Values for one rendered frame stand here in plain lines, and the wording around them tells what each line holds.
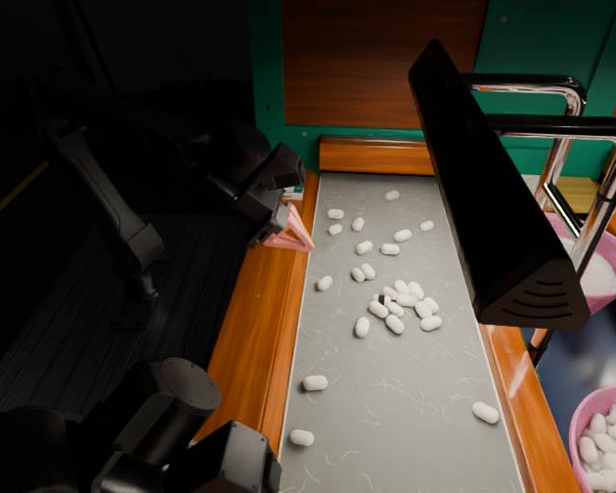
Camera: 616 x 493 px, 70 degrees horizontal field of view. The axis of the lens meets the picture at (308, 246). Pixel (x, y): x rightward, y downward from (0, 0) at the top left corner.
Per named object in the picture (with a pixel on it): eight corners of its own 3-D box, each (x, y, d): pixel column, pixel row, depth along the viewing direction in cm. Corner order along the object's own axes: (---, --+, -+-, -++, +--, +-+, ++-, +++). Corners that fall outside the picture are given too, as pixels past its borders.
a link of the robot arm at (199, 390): (198, 349, 40) (68, 317, 32) (238, 424, 34) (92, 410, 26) (125, 442, 42) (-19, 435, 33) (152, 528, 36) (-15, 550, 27)
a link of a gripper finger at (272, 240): (327, 220, 74) (284, 186, 71) (325, 246, 69) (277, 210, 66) (301, 244, 78) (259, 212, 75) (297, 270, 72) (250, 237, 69)
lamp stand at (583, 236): (414, 387, 72) (476, 121, 45) (404, 301, 88) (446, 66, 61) (534, 396, 71) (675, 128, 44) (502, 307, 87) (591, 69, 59)
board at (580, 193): (461, 207, 99) (462, 202, 98) (450, 175, 111) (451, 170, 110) (615, 214, 96) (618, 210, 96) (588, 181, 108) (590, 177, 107)
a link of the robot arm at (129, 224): (169, 250, 85) (59, 87, 71) (148, 272, 80) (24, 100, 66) (148, 255, 88) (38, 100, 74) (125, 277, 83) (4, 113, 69)
